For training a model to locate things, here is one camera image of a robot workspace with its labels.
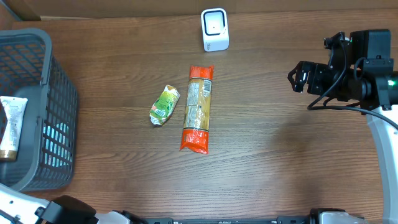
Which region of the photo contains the orange spaghetti package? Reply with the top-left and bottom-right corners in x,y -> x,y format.
180,65 -> 214,154

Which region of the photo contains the green tea packet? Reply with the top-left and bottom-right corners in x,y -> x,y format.
149,85 -> 180,126

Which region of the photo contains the teal wet wipes pack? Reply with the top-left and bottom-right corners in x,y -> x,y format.
43,123 -> 71,167

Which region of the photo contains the white cream tube gold cap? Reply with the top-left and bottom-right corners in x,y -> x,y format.
1,96 -> 28,161

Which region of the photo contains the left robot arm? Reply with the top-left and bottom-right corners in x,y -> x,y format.
1,184 -> 148,224

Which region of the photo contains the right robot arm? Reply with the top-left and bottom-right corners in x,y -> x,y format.
287,29 -> 397,223

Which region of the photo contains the white barcode scanner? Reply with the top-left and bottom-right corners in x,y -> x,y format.
201,8 -> 229,52

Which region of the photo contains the grey plastic shopping basket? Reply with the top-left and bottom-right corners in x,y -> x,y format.
1,29 -> 79,192

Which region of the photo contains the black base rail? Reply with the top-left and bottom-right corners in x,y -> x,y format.
133,207 -> 366,224

